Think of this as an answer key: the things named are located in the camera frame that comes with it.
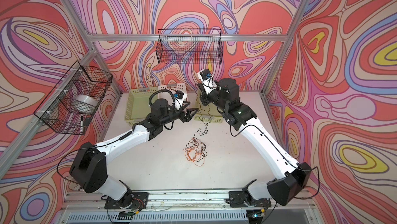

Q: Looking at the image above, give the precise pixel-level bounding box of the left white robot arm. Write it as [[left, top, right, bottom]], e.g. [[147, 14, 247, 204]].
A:
[[69, 99, 198, 205]]

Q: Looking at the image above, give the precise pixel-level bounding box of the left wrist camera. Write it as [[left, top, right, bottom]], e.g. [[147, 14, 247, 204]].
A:
[[174, 90, 185, 110]]

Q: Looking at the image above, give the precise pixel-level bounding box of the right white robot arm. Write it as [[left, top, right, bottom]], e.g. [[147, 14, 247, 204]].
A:
[[197, 76, 313, 206]]

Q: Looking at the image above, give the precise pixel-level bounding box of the black cable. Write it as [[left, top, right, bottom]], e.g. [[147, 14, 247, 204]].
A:
[[185, 136, 208, 161], [192, 82, 215, 136]]

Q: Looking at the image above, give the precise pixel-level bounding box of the left black wire wall basket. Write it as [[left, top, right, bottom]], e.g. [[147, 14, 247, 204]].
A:
[[34, 61, 113, 135]]

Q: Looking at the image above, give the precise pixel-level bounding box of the black marker pen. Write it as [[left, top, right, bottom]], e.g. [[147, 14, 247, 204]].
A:
[[80, 115, 84, 134]]

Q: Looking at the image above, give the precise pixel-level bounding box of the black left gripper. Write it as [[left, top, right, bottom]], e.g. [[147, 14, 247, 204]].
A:
[[158, 101, 199, 128]]

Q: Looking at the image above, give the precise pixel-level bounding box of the right green perforated plastic basket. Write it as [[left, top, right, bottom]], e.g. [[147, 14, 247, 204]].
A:
[[194, 89, 223, 124]]

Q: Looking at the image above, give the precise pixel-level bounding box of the orange cable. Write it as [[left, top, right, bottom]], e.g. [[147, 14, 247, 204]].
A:
[[182, 141, 206, 168]]

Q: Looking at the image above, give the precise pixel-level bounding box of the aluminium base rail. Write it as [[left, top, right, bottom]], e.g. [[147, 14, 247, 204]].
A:
[[56, 188, 323, 224]]

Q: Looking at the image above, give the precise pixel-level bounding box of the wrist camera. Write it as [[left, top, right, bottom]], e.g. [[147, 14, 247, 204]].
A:
[[174, 90, 185, 110], [197, 69, 218, 95]]

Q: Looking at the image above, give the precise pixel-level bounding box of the green perforated plastic basket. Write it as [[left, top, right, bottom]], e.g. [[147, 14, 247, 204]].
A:
[[194, 89, 223, 124], [125, 87, 158, 126]]

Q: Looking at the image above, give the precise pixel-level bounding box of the white perforated plastic basket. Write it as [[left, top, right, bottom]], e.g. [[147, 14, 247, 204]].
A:
[[158, 83, 187, 105]]

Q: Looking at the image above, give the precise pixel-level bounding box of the black wire wall basket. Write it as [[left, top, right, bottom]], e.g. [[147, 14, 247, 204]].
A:
[[156, 28, 223, 65], [34, 61, 113, 135]]

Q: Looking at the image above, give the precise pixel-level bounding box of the back black wire wall basket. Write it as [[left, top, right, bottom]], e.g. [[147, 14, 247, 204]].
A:
[[156, 28, 223, 65]]

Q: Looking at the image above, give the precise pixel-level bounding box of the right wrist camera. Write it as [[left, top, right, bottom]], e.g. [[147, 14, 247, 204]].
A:
[[197, 69, 218, 95]]

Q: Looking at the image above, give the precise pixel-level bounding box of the left green perforated plastic basket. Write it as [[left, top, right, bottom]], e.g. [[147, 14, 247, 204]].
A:
[[125, 87, 158, 126]]

